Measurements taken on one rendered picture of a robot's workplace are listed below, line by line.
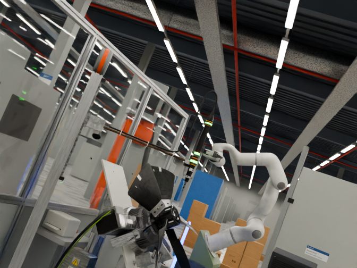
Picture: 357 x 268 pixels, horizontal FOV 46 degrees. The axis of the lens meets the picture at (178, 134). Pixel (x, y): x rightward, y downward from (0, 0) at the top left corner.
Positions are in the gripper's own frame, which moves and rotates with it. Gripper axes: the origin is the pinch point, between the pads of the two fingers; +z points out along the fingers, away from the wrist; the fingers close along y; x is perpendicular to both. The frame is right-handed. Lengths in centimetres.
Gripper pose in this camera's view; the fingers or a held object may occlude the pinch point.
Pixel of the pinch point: (207, 151)
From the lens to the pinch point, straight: 271.9
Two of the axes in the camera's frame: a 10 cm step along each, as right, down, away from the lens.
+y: -8.7, -2.9, 4.0
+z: -3.3, -2.6, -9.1
